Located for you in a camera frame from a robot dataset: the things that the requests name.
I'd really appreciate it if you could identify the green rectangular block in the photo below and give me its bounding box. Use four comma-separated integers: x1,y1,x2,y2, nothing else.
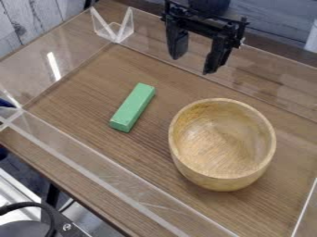
108,83,156,132

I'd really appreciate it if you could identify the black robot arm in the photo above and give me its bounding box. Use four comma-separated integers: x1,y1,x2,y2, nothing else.
160,0,249,74

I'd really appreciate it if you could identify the black metal table leg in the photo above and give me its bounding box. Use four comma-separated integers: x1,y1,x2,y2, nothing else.
45,184,60,207

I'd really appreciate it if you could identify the light wooden bowl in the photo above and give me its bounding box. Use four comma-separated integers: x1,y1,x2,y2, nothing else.
168,98,277,192

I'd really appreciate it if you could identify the black cable lower left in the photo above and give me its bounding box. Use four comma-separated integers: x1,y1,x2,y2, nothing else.
0,201,59,237

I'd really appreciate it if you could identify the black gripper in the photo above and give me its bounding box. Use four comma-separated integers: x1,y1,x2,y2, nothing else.
160,0,249,74

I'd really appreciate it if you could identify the clear acrylic tray enclosure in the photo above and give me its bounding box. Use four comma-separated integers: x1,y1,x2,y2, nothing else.
0,1,317,237

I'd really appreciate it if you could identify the black bracket with screw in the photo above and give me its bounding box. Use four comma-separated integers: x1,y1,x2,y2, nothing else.
51,208,91,237

